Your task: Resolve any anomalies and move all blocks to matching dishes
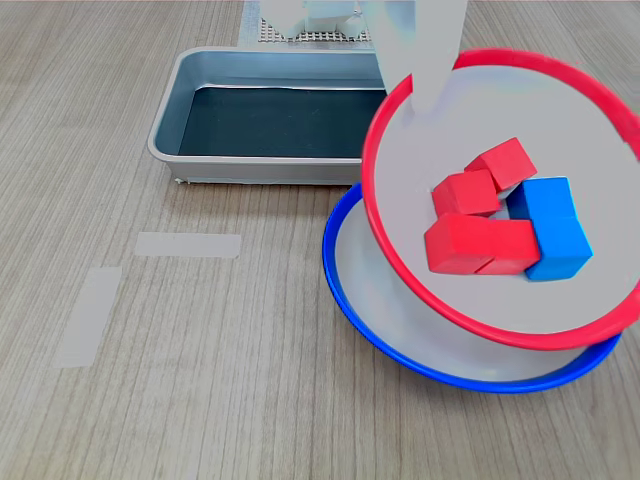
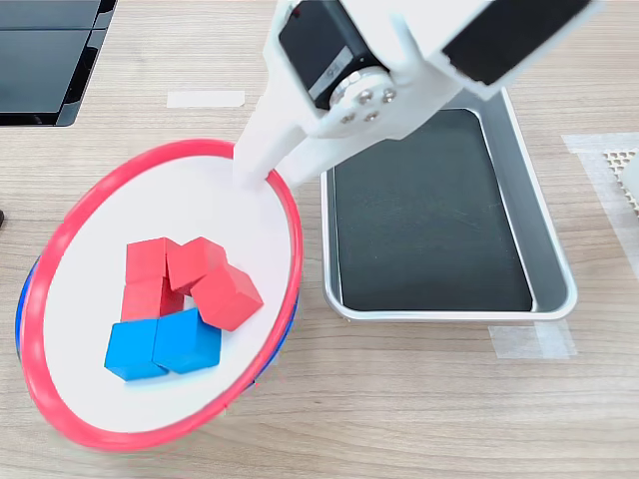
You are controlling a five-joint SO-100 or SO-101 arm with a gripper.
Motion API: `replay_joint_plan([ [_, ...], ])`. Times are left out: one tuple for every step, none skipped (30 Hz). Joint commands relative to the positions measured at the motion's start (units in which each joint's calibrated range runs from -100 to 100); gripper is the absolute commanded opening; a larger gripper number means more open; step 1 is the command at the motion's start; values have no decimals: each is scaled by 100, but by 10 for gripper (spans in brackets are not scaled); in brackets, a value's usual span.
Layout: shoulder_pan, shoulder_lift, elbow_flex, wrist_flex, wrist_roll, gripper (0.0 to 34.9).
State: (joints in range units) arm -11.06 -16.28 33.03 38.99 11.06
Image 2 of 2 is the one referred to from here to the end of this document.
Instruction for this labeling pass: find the pale perforated base plate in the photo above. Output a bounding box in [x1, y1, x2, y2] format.
[601, 148, 639, 216]

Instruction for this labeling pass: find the steel tray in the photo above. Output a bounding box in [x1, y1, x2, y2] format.
[320, 84, 579, 323]

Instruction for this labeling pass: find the red-rimmed white plate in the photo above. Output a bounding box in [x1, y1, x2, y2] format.
[22, 138, 305, 453]

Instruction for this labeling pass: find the black glossy panel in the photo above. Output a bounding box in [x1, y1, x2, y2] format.
[0, 0, 119, 128]

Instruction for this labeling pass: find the red cube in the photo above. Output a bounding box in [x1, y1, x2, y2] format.
[120, 278, 187, 323]
[190, 263, 265, 332]
[126, 238, 170, 286]
[166, 236, 229, 295]

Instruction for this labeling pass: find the blue cube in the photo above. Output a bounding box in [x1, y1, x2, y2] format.
[103, 321, 170, 383]
[152, 307, 223, 375]

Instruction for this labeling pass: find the clear tape strip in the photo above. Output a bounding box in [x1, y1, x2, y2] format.
[487, 318, 578, 359]
[166, 90, 247, 110]

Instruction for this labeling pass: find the blue-rimmed white plate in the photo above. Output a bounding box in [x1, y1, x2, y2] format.
[14, 253, 301, 390]

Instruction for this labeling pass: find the black tray mat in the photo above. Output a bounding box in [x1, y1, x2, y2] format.
[332, 108, 534, 313]

